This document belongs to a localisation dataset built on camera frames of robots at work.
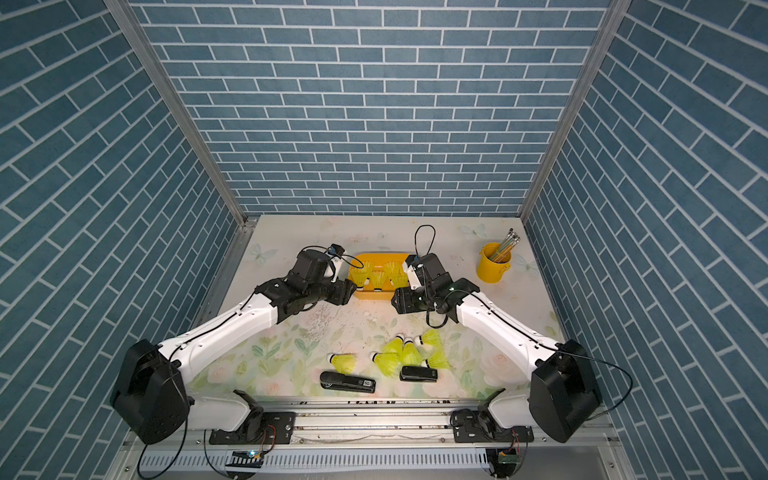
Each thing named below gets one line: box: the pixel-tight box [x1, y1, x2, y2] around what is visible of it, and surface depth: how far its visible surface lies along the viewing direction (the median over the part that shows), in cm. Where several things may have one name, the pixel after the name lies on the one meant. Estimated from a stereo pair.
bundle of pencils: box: [489, 228, 521, 263], surface depth 96 cm
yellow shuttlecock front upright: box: [401, 338, 423, 367], surface depth 86 cm
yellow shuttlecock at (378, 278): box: [370, 270, 387, 292], surface depth 99 cm
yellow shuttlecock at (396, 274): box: [384, 261, 409, 289], surface depth 103 cm
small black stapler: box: [399, 366, 438, 383], surface depth 83 cm
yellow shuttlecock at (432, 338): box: [414, 329, 444, 349], surface depth 88 cm
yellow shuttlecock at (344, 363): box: [327, 353, 357, 375], surface depth 85 cm
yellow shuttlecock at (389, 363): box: [370, 351, 400, 378], surface depth 85 cm
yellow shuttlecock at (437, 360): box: [421, 347, 451, 370], surface depth 84 cm
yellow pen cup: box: [477, 242, 511, 284], surface depth 99 cm
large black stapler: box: [320, 371, 376, 394], surface depth 80 cm
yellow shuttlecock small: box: [382, 334, 405, 354], surface depth 88 cm
